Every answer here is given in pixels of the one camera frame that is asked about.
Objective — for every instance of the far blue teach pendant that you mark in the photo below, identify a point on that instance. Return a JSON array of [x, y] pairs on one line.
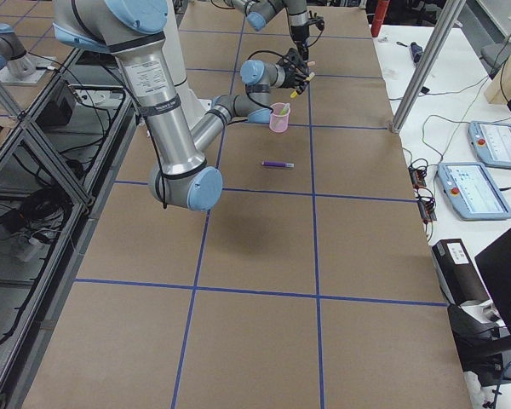
[[491, 143]]

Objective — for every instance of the black box with label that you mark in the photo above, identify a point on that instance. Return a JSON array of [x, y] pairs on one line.
[[457, 275]]

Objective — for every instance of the near blue teach pendant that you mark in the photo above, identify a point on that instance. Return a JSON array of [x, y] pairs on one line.
[[472, 193]]

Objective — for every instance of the yellow marker pen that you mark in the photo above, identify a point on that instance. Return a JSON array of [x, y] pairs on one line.
[[300, 88]]

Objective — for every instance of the blue teach pendant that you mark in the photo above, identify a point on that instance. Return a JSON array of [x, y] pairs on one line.
[[491, 143], [472, 193]]

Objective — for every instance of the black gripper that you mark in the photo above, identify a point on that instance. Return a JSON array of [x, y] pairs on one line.
[[287, 72], [299, 33]]

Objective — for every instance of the green marker pen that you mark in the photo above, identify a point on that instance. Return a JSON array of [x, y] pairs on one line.
[[285, 109]]

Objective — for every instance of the pink mesh pen holder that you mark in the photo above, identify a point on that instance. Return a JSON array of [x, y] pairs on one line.
[[278, 123]]

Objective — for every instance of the red bottle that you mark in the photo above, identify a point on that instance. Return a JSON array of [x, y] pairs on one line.
[[379, 17]]

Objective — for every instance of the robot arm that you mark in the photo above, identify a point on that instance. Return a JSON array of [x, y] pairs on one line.
[[134, 33], [260, 13]]

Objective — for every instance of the aluminium frame post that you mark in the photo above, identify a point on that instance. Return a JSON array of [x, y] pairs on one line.
[[435, 43]]

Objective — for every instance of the purple marker pen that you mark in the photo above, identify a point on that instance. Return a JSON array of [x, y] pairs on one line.
[[273, 164]]

